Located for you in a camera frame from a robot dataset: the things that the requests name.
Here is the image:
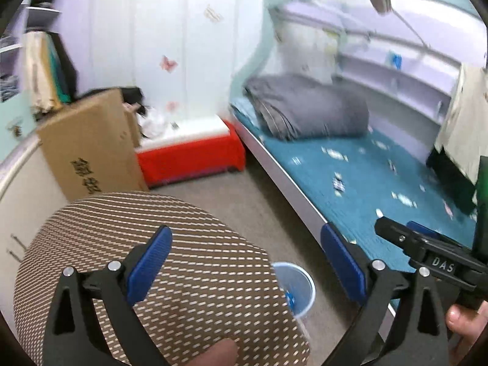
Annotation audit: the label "translucent trash bin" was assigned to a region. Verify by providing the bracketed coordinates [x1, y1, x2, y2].
[272, 262, 317, 318]

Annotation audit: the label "person left hand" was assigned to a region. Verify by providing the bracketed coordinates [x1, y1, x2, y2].
[186, 339, 238, 366]

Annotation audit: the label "grey folded blanket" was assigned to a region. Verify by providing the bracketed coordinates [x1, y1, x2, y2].
[244, 74, 370, 141]

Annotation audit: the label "person right hand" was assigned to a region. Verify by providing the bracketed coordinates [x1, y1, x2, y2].
[446, 302, 488, 357]

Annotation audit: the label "purple shelf unit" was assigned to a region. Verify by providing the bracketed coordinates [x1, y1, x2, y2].
[1, 0, 60, 102]

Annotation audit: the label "red bed step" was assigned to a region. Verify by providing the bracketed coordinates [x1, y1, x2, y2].
[136, 115, 246, 188]

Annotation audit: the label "hanging clothes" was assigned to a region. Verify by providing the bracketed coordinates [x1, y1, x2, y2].
[22, 30, 78, 117]

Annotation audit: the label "white plastic bag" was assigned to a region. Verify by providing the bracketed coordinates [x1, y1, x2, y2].
[136, 109, 170, 139]

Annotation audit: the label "mint green drawer unit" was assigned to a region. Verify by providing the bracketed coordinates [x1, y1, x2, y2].
[0, 91, 39, 169]

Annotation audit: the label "beige hanging garment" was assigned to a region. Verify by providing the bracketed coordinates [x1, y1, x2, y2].
[434, 64, 488, 183]

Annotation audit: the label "blue snack packet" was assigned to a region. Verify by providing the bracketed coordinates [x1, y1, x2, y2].
[285, 291, 296, 311]

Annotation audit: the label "large cardboard box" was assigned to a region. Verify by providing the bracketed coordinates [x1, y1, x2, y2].
[36, 88, 148, 202]

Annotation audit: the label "white curved cabinet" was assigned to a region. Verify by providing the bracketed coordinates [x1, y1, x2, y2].
[1, 134, 68, 331]

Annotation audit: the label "teal bed mattress cover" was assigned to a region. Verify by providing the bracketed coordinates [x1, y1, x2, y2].
[230, 97, 476, 271]

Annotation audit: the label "brown polka dot tablecloth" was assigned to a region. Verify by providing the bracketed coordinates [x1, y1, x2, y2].
[14, 192, 310, 365]

